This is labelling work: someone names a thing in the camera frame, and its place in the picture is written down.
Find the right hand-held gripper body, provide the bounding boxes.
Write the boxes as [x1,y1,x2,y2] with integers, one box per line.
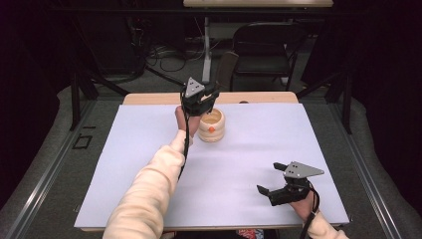
[269,160,325,207]

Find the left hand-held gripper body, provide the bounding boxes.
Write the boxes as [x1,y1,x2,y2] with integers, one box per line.
[180,77,221,118]

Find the cream ribbed cup orange dot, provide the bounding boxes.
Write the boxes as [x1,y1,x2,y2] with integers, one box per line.
[197,108,227,143]

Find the person's left hand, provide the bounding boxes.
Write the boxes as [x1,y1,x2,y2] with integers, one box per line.
[174,105,202,137]

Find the person's right hand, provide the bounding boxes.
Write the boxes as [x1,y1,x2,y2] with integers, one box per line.
[289,190,317,224]

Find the white-legged desk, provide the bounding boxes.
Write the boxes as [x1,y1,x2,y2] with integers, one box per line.
[182,0,334,86]

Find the white table mat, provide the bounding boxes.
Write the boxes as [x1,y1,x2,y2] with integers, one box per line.
[73,102,350,230]

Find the person's patterned clothing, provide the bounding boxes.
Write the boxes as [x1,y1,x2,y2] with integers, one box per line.
[236,228,266,239]

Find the black folding chair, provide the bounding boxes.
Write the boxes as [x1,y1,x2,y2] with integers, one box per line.
[227,21,309,93]

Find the black metal stand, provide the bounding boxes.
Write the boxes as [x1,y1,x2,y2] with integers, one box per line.
[296,70,353,135]
[69,64,131,131]

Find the right hand-held gripper black cable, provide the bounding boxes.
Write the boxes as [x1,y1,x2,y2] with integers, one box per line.
[299,181,321,239]

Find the hand-held gripper black cable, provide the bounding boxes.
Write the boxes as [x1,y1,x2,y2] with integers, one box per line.
[299,181,321,239]
[176,89,193,182]

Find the left hand-held gripper black cable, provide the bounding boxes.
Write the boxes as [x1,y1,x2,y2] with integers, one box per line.
[176,89,193,182]

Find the bundle of floor cables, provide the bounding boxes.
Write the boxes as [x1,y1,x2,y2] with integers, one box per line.
[144,41,207,74]

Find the aluminium floor rail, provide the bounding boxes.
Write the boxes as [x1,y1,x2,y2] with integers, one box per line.
[327,102,403,239]
[3,99,98,239]

